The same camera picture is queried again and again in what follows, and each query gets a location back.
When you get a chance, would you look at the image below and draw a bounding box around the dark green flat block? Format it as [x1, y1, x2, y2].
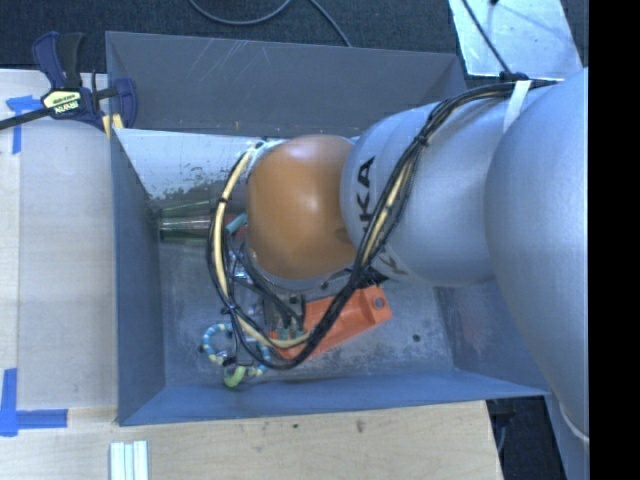
[148, 198, 247, 243]

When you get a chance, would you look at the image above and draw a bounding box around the pale wood flat board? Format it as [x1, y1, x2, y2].
[17, 117, 119, 411]

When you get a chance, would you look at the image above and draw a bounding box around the grey metal bin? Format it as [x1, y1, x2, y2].
[104, 31, 552, 428]

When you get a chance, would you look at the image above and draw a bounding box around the blue and yellow rope toy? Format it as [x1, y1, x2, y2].
[198, 320, 274, 390]

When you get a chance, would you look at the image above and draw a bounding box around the orange flat block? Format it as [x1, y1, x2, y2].
[269, 286, 394, 362]

